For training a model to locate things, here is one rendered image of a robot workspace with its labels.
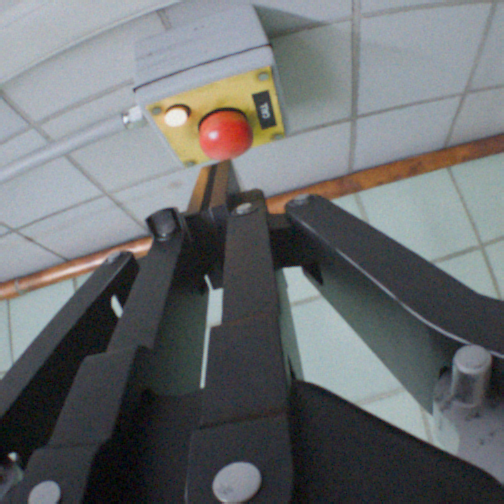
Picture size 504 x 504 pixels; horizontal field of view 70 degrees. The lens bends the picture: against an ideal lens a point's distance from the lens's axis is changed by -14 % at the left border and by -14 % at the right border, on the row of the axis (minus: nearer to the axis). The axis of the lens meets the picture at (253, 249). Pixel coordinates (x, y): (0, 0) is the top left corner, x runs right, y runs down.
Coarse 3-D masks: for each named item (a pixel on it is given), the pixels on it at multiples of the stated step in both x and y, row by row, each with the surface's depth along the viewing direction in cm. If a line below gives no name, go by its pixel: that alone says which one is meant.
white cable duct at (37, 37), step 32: (32, 0) 21; (64, 0) 21; (96, 0) 22; (128, 0) 23; (160, 0) 24; (0, 32) 22; (32, 32) 23; (64, 32) 24; (96, 32) 25; (0, 64) 24; (32, 64) 25
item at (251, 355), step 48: (240, 240) 11; (240, 288) 9; (240, 336) 6; (288, 336) 8; (240, 384) 5; (288, 384) 5; (240, 432) 4; (288, 432) 4; (192, 480) 4; (240, 480) 4; (288, 480) 4
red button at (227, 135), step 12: (216, 120) 28; (228, 120) 28; (240, 120) 28; (204, 132) 28; (216, 132) 28; (228, 132) 28; (240, 132) 28; (252, 132) 29; (204, 144) 28; (216, 144) 28; (228, 144) 28; (240, 144) 29; (216, 156) 29; (228, 156) 30
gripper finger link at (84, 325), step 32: (128, 256) 13; (96, 288) 11; (64, 320) 10; (96, 320) 11; (32, 352) 9; (64, 352) 9; (96, 352) 10; (0, 384) 8; (32, 384) 8; (64, 384) 9; (0, 416) 7; (32, 416) 8; (0, 448) 7; (32, 448) 7
